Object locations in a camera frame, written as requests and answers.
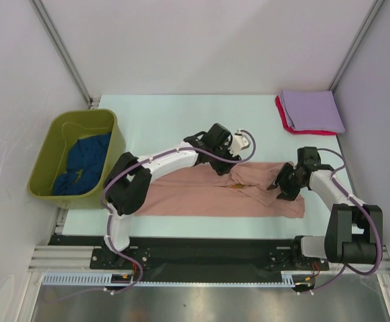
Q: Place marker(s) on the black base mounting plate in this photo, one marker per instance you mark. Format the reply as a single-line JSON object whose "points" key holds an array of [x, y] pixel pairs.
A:
{"points": [[221, 246]]}

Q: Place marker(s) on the folded red t shirt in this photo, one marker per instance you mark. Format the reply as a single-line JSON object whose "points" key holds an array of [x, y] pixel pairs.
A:
{"points": [[296, 132]]}

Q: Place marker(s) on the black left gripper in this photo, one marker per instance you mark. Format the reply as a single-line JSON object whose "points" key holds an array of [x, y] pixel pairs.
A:
{"points": [[222, 168]]}

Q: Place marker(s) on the blue t shirt in bin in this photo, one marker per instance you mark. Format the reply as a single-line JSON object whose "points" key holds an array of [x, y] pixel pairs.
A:
{"points": [[85, 162]]}

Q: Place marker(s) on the white slotted cable duct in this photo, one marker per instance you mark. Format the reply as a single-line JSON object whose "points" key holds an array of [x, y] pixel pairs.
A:
{"points": [[120, 280]]}

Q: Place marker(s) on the aluminium front rail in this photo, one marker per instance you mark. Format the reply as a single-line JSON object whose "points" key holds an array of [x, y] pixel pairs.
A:
{"points": [[83, 258]]}

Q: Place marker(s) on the folded purple t shirt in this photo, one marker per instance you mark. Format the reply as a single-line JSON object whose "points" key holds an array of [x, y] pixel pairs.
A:
{"points": [[311, 110]]}

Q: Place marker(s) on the aluminium frame post right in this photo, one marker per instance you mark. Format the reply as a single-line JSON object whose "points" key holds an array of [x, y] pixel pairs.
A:
{"points": [[357, 42]]}

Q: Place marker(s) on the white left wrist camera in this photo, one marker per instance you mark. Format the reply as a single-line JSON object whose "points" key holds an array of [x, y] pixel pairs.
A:
{"points": [[239, 143]]}

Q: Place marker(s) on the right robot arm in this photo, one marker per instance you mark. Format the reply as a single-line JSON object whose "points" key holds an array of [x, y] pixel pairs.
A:
{"points": [[354, 231]]}

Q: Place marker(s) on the aluminium frame post left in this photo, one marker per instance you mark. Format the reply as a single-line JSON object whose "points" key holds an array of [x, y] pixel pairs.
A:
{"points": [[57, 42]]}

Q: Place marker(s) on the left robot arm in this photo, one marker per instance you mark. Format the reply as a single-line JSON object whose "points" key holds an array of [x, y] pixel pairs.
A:
{"points": [[127, 184]]}

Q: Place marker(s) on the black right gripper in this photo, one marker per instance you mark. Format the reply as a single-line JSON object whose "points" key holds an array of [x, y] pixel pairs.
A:
{"points": [[287, 193]]}

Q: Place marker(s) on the aluminium frame post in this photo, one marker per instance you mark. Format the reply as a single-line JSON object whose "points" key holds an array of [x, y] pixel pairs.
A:
{"points": [[57, 42], [357, 42]]}

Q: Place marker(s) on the olive green plastic bin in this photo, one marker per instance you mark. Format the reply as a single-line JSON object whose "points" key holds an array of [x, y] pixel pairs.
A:
{"points": [[64, 132]]}

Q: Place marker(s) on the pink printed t shirt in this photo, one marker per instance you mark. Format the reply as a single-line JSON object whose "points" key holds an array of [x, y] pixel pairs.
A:
{"points": [[199, 191]]}

